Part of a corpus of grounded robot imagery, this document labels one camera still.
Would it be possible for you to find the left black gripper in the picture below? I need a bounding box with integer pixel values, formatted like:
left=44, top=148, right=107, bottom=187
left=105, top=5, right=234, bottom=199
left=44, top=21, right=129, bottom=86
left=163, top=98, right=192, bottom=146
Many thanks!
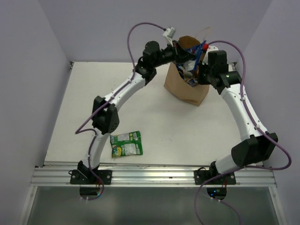
left=152, top=39, right=195, bottom=68

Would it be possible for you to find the dark blue snack bag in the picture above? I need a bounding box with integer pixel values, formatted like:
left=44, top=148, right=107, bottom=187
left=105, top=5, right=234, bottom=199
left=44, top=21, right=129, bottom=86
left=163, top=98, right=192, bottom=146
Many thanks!
left=176, top=42, right=205, bottom=72

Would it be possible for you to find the blue white snack bag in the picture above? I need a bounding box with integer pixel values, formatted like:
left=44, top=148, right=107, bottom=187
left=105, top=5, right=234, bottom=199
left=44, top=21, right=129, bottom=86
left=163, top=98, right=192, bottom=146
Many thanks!
left=177, top=67, right=198, bottom=87

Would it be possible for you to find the brown paper bag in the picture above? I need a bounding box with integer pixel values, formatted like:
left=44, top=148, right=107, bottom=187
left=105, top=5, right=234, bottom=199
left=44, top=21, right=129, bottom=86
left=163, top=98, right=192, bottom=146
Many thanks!
left=164, top=27, right=210, bottom=106

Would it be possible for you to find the green snack bag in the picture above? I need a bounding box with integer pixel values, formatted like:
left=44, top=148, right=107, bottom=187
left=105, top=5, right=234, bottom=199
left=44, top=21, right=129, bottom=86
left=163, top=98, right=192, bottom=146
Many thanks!
left=110, top=131, right=143, bottom=158

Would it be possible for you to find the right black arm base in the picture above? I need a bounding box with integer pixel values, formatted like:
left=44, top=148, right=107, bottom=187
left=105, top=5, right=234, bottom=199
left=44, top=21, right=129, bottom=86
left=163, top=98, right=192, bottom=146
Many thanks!
left=194, top=167, right=237, bottom=200

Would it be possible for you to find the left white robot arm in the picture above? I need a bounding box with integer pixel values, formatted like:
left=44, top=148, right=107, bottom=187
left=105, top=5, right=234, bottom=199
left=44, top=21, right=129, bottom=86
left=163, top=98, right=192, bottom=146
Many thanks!
left=77, top=41, right=196, bottom=184

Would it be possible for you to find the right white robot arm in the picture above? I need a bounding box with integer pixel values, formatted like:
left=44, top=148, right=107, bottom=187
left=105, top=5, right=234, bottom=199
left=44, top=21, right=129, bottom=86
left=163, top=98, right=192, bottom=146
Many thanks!
left=198, top=47, right=278, bottom=184

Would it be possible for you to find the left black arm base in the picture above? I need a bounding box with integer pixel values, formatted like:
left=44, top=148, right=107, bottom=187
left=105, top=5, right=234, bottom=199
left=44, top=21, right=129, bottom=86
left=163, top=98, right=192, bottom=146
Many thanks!
left=68, top=163, right=113, bottom=201

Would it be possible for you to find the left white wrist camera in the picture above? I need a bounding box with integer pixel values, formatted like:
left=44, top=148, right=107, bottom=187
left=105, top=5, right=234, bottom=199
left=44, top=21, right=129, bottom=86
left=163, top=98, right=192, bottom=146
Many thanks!
left=163, top=27, right=176, bottom=45

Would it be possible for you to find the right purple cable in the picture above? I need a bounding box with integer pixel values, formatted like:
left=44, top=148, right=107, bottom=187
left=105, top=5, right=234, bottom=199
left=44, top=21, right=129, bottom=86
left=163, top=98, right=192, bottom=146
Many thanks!
left=194, top=41, right=292, bottom=225

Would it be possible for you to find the purple cable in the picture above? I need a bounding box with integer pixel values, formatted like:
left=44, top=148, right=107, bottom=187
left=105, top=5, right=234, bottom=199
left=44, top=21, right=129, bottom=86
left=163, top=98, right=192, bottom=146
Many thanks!
left=194, top=41, right=292, bottom=225
left=75, top=22, right=166, bottom=200

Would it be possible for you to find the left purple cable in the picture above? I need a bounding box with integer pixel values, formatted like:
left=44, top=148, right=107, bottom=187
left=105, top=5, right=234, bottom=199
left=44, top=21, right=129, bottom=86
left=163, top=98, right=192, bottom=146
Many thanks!
left=75, top=22, right=166, bottom=200

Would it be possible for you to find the aluminium front rail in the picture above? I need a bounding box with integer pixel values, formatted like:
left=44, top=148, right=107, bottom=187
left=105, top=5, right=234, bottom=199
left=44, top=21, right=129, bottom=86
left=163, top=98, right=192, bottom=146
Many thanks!
left=30, top=163, right=277, bottom=188

